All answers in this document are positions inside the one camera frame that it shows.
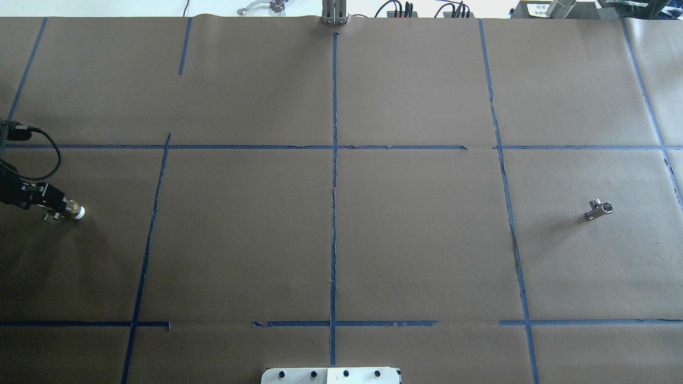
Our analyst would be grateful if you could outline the reach grabber stick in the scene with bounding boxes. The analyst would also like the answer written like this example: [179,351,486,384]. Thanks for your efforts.
[236,0,289,15]

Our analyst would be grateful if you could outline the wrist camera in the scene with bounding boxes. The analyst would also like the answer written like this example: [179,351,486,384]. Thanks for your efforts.
[1,120,33,141]

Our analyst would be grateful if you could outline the black camera cable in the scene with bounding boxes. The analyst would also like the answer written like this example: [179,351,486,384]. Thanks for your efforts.
[21,125,63,182]

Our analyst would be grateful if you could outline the orange black connector strip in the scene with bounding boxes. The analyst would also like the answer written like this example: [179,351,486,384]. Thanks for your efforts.
[373,1,417,19]

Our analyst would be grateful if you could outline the white mounting column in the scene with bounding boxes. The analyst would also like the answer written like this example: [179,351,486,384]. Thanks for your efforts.
[260,366,402,383]

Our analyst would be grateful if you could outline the metal valve fitting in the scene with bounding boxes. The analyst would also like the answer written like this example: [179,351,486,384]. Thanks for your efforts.
[584,198,613,221]

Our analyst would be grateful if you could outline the white PPR pipe fitting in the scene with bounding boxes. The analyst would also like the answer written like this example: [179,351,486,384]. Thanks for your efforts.
[42,199,85,223]

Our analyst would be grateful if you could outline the black box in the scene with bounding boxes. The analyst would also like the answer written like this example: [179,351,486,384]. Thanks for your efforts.
[510,1,620,20]

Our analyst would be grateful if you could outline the aluminium frame post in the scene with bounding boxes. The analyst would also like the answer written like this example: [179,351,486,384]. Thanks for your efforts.
[321,0,348,25]

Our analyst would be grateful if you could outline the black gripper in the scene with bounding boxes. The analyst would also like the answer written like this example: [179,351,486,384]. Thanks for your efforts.
[1,160,67,211]

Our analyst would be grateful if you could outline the steel cup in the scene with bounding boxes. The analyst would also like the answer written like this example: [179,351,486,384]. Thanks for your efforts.
[546,0,577,19]

